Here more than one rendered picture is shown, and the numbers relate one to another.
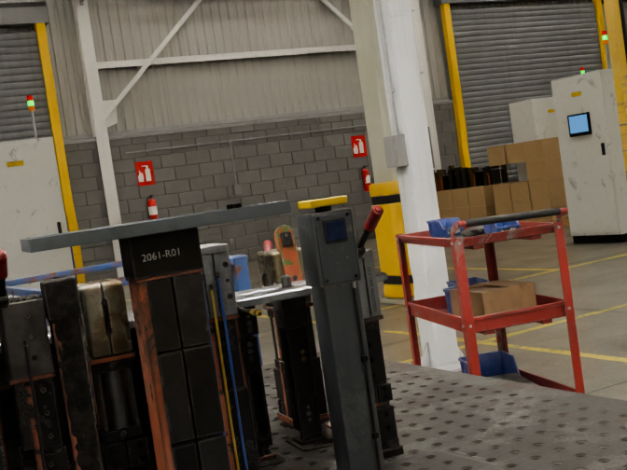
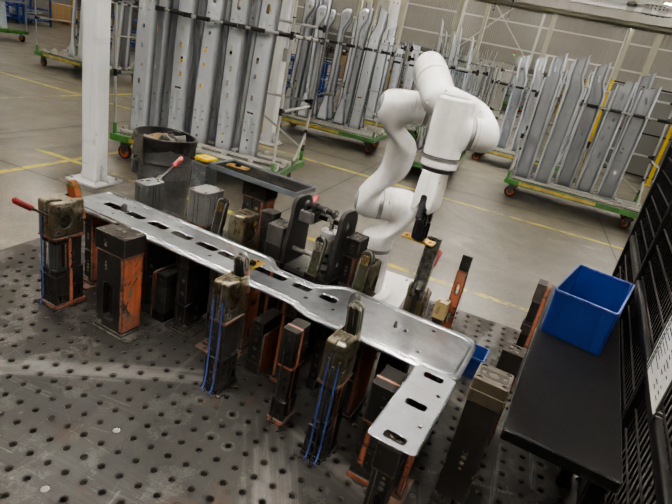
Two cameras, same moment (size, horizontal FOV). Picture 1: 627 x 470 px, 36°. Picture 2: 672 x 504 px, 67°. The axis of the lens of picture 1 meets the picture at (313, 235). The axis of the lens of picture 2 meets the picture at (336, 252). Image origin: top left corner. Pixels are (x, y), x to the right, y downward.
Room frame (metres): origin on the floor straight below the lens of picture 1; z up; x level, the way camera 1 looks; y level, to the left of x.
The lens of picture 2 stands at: (2.43, 1.69, 1.66)
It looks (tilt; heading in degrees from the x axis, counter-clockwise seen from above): 22 degrees down; 225
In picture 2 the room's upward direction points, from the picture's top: 12 degrees clockwise
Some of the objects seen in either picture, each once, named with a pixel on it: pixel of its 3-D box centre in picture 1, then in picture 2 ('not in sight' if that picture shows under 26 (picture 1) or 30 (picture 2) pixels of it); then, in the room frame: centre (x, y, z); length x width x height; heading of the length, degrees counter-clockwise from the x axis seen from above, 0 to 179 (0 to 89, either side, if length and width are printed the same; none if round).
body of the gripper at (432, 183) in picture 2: not in sight; (432, 187); (1.46, 0.99, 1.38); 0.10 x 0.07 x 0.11; 21
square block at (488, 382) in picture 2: not in sight; (470, 439); (1.48, 1.29, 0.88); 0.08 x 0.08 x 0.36; 21
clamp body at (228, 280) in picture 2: not in sight; (225, 332); (1.77, 0.68, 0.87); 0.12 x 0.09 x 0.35; 21
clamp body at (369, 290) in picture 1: (361, 352); (147, 227); (1.69, -0.05, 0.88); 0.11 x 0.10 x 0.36; 21
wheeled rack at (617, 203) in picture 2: not in sight; (587, 150); (-5.34, -1.42, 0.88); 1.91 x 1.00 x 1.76; 115
